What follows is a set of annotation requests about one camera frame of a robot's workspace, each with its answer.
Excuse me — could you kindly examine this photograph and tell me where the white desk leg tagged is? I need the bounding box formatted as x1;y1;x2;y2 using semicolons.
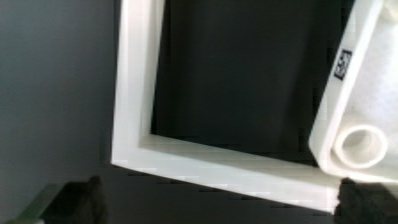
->
331;0;398;83

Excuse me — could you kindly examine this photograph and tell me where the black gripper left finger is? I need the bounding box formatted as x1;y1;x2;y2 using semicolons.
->
16;176;109;224

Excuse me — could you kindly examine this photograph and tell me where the white L-shaped obstacle fence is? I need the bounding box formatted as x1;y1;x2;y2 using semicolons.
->
111;0;342;212

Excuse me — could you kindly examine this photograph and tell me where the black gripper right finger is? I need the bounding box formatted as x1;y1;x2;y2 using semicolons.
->
334;178;398;224

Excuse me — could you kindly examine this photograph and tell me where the white desk tabletop panel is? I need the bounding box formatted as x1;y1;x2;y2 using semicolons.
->
308;0;398;185

